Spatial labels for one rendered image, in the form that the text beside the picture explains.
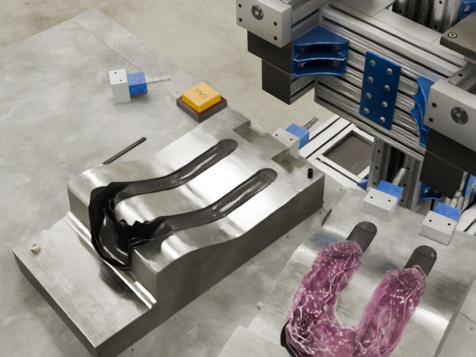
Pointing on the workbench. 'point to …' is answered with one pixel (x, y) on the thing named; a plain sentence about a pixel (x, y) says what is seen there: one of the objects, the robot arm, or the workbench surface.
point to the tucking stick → (123, 151)
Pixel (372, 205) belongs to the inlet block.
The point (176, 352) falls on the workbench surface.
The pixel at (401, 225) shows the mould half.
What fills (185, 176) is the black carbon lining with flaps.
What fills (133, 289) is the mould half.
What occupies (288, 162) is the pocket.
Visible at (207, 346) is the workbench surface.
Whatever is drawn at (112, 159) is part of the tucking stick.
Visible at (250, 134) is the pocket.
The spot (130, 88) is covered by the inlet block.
